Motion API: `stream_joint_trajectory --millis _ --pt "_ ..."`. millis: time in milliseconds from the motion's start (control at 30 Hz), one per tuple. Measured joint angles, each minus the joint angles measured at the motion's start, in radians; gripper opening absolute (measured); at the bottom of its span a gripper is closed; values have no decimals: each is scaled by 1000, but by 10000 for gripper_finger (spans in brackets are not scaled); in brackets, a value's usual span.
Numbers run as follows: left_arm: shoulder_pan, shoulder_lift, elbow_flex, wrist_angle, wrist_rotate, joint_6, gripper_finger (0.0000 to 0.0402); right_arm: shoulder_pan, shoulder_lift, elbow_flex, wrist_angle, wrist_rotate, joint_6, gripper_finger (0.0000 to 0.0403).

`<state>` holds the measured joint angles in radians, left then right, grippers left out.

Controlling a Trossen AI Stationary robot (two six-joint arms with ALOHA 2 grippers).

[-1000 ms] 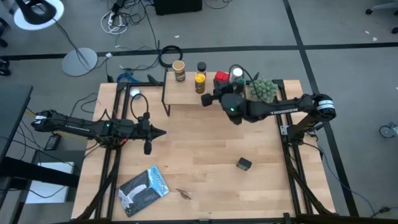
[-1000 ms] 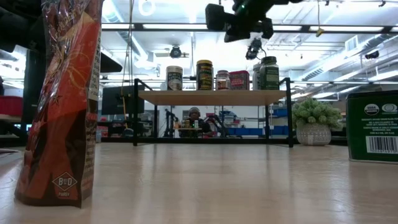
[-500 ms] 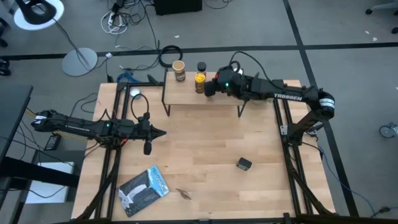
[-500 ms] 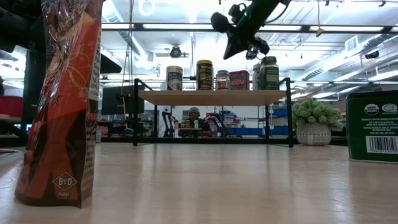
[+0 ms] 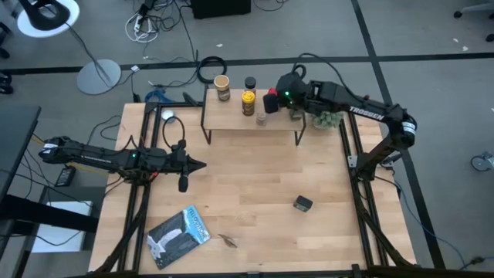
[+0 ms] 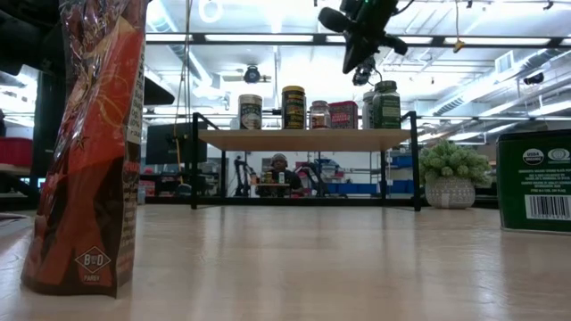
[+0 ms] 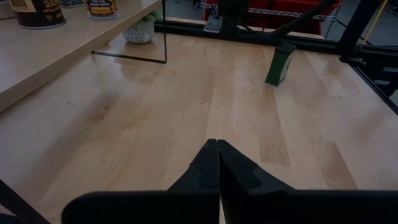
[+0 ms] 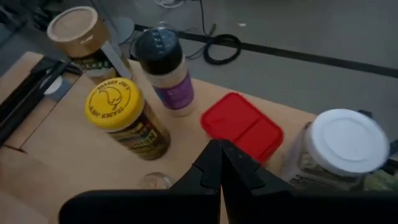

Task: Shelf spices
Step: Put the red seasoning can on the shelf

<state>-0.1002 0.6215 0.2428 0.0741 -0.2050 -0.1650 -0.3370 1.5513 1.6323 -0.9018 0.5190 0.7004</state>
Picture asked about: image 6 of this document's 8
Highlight green lid oregano jar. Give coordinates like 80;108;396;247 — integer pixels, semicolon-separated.
372;80;402;130

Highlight white hanging ring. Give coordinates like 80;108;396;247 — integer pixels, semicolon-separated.
198;0;223;24

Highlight red storage bin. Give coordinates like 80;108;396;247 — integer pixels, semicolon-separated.
0;136;35;169

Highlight red lid paprika tin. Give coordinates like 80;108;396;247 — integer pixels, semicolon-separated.
328;100;360;130

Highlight tan lid spice jar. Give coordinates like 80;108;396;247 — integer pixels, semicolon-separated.
237;94;264;131

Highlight small clear glass jar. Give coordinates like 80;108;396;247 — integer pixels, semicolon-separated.
310;100;332;130

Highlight wooden shelf black metal legs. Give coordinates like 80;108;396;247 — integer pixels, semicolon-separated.
190;111;423;213

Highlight glossy printed bag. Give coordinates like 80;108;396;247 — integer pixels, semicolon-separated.
20;0;151;299

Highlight yellow lid spice jar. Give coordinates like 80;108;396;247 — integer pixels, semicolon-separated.
281;85;308;131

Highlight dark green spice tin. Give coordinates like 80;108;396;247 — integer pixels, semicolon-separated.
495;128;571;236

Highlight white lid spice bottle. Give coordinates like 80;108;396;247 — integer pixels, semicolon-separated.
361;90;378;130

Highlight hanging yellow tag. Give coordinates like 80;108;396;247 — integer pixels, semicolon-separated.
452;0;466;54

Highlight black metal table frame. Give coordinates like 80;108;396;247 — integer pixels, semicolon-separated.
145;30;571;210

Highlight black monitor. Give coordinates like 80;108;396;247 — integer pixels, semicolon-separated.
145;122;209;166

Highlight blue storage bins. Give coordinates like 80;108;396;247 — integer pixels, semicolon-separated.
327;180;414;196

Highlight black overhead camera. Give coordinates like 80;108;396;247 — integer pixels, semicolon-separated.
352;55;384;87
243;65;262;85

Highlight person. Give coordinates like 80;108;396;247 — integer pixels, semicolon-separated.
256;152;304;199

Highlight potted green succulent plant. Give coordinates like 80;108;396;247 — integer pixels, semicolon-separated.
418;138;493;210

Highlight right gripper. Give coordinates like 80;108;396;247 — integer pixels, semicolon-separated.
317;0;410;74

